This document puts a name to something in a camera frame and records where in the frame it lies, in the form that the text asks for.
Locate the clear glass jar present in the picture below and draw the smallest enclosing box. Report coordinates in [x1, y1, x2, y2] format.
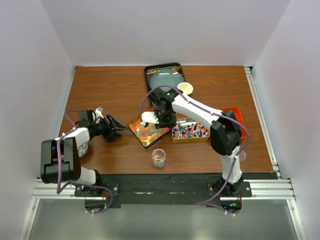
[151, 148, 166, 169]

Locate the gold fork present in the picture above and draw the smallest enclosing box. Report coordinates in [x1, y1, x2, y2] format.
[146, 65, 182, 75]

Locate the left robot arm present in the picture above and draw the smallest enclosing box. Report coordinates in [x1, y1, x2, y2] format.
[40, 107, 127, 196]

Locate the blue-grey ceramic plate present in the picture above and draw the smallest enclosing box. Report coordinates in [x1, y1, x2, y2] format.
[149, 69, 185, 92]

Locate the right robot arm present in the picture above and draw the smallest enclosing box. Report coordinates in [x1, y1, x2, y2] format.
[140, 88, 244, 197]

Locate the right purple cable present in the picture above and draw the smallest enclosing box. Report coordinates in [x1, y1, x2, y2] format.
[139, 85, 251, 213]

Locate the gold tin of gummy candies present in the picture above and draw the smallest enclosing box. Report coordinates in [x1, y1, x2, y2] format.
[127, 116, 171, 150]

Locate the orange tray of lollipops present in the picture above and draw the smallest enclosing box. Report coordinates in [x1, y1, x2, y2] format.
[217, 107, 247, 143]

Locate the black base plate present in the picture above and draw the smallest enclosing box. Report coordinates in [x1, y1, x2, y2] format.
[72, 172, 277, 208]

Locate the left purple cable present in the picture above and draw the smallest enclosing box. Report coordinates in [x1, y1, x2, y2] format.
[56, 109, 115, 215]

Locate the clear plastic scoop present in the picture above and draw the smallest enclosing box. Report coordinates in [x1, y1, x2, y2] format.
[176, 118, 186, 125]

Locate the silver patterned bowl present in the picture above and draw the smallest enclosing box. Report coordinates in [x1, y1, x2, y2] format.
[77, 142, 89, 158]

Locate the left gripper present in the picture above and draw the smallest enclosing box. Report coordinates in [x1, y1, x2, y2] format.
[91, 113, 127, 142]

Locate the dark green mug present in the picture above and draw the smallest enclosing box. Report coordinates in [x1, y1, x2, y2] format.
[177, 82, 194, 97]

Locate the clear round jar lid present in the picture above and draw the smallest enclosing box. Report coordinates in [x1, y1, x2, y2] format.
[239, 150, 247, 163]

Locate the purple cable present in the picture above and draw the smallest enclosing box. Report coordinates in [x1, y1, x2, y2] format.
[139, 85, 251, 213]
[56, 109, 115, 215]

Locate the aluminium frame rail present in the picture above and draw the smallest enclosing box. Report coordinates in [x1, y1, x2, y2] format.
[22, 66, 303, 240]

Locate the black serving tray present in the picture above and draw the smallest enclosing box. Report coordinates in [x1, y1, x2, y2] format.
[143, 62, 186, 92]

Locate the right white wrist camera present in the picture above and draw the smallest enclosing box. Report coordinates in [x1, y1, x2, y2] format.
[140, 111, 159, 127]

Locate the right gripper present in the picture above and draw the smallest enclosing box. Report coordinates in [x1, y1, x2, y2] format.
[153, 109, 178, 129]

